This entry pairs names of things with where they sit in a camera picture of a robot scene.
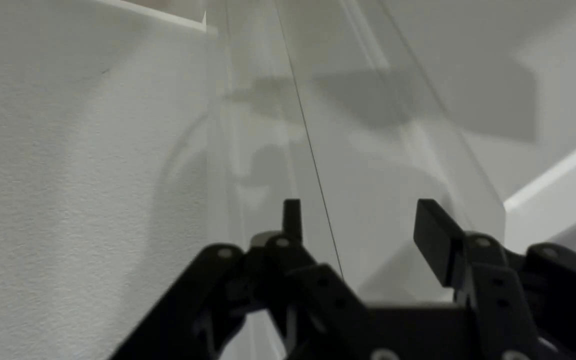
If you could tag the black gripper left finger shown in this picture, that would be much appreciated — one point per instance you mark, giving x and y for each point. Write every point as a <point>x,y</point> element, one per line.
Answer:
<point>280,293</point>

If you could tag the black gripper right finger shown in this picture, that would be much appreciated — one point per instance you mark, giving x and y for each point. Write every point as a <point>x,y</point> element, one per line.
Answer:
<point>500,293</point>

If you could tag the white panelled door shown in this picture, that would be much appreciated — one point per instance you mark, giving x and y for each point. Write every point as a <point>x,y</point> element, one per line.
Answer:
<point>421,133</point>

